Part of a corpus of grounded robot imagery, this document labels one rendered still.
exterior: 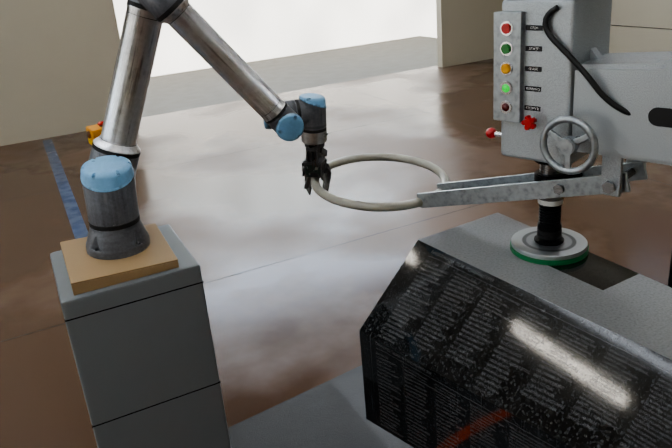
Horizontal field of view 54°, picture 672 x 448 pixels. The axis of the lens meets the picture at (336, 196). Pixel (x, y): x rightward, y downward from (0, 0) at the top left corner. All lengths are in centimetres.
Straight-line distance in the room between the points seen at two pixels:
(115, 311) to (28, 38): 611
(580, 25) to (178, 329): 141
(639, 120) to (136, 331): 148
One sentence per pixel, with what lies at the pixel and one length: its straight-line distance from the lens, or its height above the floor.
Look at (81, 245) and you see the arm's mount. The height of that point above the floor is 90.
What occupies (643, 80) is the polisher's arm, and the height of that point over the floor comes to 136.
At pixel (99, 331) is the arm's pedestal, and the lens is 205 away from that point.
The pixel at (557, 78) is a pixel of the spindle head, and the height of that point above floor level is 136.
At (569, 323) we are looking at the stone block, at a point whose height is 81.
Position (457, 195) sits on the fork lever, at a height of 96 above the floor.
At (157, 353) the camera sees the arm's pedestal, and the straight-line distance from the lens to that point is 212.
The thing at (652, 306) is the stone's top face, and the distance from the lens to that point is 179.
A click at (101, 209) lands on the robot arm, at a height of 105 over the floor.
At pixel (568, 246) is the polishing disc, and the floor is 86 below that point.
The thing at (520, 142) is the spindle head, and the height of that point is 118.
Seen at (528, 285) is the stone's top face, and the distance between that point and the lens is 182.
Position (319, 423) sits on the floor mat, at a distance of 265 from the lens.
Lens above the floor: 170
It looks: 20 degrees down
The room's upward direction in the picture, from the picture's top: 5 degrees counter-clockwise
